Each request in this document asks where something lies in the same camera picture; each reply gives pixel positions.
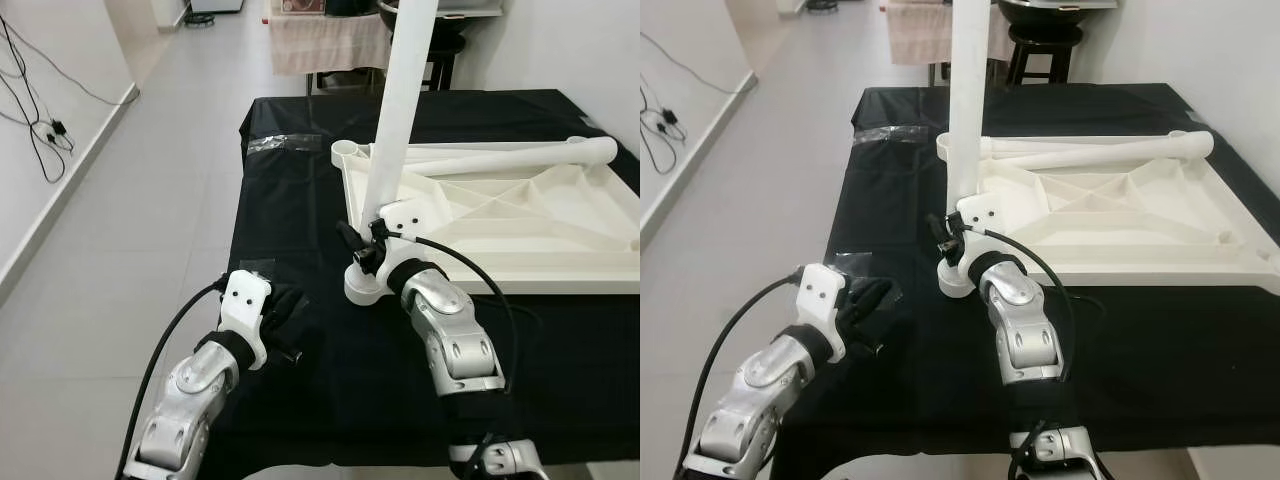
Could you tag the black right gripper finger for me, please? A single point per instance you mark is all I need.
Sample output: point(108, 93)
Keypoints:
point(350, 238)
point(938, 229)

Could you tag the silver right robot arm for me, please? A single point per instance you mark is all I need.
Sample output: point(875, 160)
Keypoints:
point(1025, 330)
point(450, 330)

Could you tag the crumpled clear tape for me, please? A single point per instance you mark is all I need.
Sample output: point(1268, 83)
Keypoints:
point(895, 135)
point(285, 142)

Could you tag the clear tape patch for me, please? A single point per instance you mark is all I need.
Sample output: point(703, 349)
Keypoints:
point(850, 261)
point(255, 270)

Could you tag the red printed box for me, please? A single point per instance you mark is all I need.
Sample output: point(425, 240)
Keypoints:
point(300, 5)

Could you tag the black wall plug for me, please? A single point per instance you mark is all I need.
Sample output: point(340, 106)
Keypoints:
point(58, 128)
point(668, 118)

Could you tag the clear plastic storage box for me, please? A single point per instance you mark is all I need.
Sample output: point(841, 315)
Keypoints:
point(470, 6)

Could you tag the white plastic table top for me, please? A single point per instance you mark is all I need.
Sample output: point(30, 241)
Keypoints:
point(1120, 230)
point(520, 230)

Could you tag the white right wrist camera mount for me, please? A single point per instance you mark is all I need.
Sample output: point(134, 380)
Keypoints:
point(405, 218)
point(985, 210)

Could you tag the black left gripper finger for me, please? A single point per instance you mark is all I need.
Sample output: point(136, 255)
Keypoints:
point(881, 298)
point(274, 298)
point(858, 293)
point(293, 305)

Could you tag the beige checked cloth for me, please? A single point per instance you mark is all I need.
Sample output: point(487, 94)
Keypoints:
point(320, 45)
point(915, 35)

